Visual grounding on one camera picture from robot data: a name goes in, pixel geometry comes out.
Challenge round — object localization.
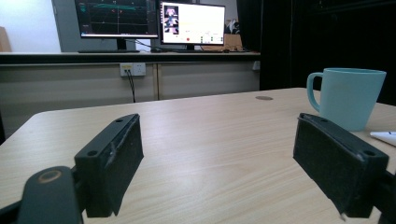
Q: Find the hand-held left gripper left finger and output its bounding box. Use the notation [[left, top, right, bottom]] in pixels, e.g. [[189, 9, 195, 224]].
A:
[[74, 113, 145, 218]]

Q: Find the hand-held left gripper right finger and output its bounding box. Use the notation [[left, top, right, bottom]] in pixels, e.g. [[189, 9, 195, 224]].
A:
[[292, 112, 389, 219]]

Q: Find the white object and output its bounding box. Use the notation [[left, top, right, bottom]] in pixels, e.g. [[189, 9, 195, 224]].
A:
[[369, 131, 396, 147]]

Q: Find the light blue mug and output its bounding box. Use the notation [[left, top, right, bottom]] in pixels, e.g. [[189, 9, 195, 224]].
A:
[[306, 67, 388, 133]]

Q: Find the long desk with dark top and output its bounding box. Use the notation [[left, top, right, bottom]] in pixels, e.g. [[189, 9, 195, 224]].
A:
[[0, 50, 262, 138]]

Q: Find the black keyboard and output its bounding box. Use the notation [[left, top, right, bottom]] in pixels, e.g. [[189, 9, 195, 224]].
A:
[[78, 49, 141, 54]]

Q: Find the black curtain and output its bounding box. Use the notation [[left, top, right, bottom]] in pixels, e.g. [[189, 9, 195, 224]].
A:
[[235, 0, 396, 106]]

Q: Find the monitor with dark screen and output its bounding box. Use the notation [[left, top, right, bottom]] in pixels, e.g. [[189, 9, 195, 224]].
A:
[[74, 0, 160, 50]]

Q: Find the cardboard box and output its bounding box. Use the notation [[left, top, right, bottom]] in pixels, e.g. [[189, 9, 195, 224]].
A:
[[201, 33, 244, 52]]

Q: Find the monitor with white screen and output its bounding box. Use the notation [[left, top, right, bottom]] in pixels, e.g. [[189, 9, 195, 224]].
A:
[[159, 0, 227, 50]]

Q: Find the black power cable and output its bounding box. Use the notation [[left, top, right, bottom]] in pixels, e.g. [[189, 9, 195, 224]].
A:
[[124, 69, 137, 104]]

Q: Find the white wall socket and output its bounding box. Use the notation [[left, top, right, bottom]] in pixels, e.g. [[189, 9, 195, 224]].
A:
[[120, 63, 147, 77]]

